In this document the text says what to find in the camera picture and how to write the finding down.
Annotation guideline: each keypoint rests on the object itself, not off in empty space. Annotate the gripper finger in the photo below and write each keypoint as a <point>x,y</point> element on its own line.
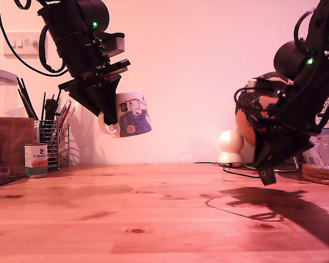
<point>91,100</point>
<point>263,153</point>
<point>109,98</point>
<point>288,149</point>

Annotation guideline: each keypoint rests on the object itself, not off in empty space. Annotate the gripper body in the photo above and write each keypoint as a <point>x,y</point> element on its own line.
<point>85,60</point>

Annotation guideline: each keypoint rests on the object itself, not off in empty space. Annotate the dark cup-shaped coffee capsule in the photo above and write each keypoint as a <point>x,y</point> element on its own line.
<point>268,176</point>

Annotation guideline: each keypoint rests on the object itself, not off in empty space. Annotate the white mug with cartoon print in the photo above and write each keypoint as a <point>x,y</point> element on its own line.
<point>134,117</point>

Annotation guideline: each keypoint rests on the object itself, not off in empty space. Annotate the red pencils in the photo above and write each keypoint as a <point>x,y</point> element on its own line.
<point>65,113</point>

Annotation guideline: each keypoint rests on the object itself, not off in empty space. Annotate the thin black stick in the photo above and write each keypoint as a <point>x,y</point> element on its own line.
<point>59,97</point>
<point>44,107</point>

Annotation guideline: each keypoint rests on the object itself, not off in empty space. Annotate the cork globe with dark continents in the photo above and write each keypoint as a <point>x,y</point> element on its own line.
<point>245,123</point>

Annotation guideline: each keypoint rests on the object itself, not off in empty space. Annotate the white two-ball lamp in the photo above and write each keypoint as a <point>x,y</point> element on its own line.
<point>230,141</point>

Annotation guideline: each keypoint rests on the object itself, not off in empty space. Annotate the brown brush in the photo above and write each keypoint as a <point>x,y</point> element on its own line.
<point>51,108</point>

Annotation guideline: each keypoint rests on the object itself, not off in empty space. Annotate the black chopstick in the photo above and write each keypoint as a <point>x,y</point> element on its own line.
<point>26,97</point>
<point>24,103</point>
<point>30,98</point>

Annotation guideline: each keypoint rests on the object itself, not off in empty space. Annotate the white tin can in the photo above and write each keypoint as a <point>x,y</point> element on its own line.
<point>36,161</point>

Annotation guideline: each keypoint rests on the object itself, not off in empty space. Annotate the glass storage jar with lid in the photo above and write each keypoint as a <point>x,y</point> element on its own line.
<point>2,93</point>

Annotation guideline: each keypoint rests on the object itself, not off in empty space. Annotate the brown cardboard box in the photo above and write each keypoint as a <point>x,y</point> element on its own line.
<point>13,145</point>

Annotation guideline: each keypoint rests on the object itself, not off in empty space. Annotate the grey camera box gripper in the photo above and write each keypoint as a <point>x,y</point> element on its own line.
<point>115,45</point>

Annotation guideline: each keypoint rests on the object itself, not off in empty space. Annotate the white wall light switch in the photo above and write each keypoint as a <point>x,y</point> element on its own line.
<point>16,43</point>

